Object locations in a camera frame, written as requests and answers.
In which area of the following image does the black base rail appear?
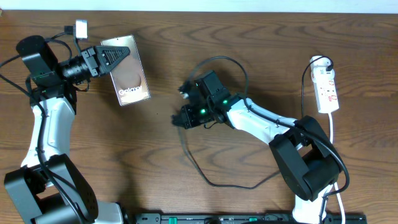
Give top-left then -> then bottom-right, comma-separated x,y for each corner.
133,212 -> 368,224

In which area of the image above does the black USB charging cable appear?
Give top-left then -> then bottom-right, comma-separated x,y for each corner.
177,55 -> 335,190

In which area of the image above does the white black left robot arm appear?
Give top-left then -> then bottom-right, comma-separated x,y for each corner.
4,35 -> 130,223

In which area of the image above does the white USB charger plug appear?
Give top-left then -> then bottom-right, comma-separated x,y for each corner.
310,55 -> 334,72

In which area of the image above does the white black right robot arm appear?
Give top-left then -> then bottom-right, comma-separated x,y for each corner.
172,70 -> 348,223

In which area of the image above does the white power strip cord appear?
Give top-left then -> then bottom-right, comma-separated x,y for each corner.
328,112 -> 346,224

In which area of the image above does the white power strip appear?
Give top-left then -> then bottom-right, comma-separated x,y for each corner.
311,67 -> 339,114

